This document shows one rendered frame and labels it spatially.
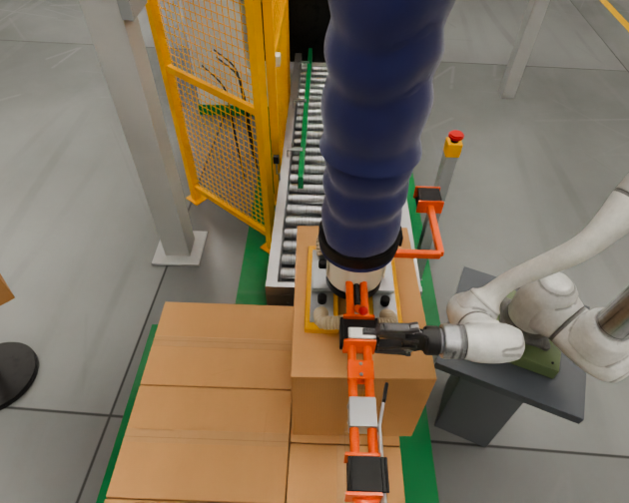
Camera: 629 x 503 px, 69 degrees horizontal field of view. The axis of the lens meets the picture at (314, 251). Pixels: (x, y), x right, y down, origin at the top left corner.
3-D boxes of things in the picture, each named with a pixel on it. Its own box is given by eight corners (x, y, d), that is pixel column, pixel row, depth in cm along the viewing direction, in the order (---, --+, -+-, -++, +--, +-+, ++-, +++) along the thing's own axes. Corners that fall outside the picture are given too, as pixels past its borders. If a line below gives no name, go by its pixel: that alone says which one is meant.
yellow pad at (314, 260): (308, 249, 157) (308, 239, 153) (336, 250, 157) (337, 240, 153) (304, 332, 134) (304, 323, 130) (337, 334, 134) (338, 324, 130)
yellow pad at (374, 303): (363, 251, 157) (364, 241, 153) (392, 251, 157) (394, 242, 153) (368, 335, 134) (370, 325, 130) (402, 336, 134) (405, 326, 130)
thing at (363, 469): (343, 459, 100) (344, 451, 96) (377, 460, 99) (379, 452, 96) (343, 502, 94) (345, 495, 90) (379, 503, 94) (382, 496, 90)
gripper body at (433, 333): (445, 344, 112) (407, 343, 112) (437, 361, 118) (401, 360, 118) (440, 318, 117) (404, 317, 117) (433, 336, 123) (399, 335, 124)
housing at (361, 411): (345, 404, 109) (347, 395, 105) (374, 405, 109) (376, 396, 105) (346, 433, 104) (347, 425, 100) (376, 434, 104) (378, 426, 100)
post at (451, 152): (409, 271, 289) (445, 136, 215) (420, 271, 289) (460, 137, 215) (410, 279, 285) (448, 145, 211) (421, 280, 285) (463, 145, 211)
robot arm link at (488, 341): (464, 370, 114) (450, 344, 127) (527, 373, 114) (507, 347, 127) (470, 332, 111) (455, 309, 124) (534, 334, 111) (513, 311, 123)
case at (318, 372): (298, 293, 194) (297, 225, 165) (391, 294, 195) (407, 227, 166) (293, 435, 153) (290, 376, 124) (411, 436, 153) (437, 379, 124)
